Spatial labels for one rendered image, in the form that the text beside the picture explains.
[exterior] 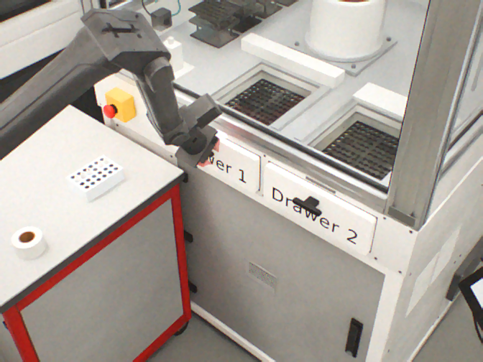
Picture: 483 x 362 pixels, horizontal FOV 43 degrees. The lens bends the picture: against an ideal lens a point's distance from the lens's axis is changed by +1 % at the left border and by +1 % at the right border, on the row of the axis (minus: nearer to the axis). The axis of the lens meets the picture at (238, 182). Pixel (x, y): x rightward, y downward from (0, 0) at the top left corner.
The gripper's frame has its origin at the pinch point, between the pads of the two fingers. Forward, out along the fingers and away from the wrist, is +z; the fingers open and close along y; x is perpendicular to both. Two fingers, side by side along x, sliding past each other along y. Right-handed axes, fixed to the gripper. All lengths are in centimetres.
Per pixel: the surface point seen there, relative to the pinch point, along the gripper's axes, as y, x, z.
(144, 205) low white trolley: -19.4, 12.8, 5.6
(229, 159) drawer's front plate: 1.6, -3.5, 2.3
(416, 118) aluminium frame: 22, -46, -22
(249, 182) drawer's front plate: -0.8, -10.0, 5.6
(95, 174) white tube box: -19.1, 26.6, -1.1
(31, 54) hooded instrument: 1, 83, 9
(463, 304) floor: 7, -55, 115
